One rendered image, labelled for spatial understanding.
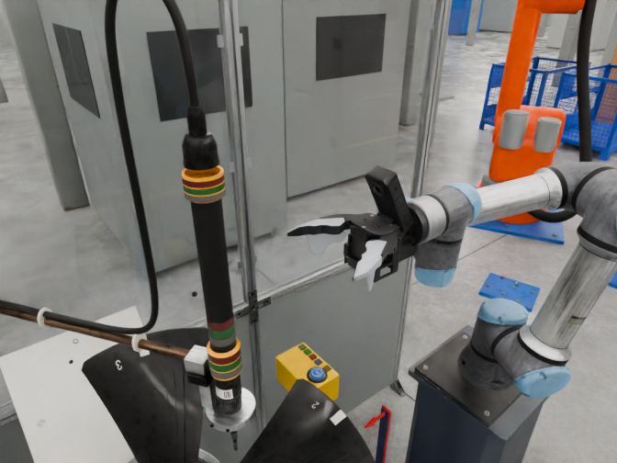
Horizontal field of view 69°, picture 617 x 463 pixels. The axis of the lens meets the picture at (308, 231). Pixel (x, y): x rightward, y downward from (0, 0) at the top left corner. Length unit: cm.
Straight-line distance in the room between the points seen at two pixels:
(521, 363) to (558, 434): 160
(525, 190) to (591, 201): 12
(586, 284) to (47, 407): 110
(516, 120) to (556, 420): 242
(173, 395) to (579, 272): 82
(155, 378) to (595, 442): 236
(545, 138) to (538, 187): 325
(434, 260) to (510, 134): 347
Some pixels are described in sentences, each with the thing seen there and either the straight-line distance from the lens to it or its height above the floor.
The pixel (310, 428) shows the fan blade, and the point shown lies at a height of 122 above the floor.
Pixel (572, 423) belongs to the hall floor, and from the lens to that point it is 285.
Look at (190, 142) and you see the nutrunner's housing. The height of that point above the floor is 184.
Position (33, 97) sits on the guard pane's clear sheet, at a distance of 116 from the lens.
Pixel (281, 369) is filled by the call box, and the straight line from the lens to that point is 130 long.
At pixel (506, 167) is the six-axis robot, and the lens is 442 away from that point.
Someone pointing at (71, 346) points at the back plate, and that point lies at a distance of 105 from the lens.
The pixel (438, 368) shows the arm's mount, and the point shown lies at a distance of 138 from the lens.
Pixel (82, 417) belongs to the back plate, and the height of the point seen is 123.
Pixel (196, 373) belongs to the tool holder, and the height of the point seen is 152.
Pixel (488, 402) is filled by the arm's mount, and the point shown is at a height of 102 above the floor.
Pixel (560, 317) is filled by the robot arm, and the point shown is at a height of 135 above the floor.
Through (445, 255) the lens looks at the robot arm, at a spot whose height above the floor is 155.
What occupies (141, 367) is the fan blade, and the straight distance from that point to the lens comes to 83.
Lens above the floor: 198
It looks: 29 degrees down
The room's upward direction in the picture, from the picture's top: straight up
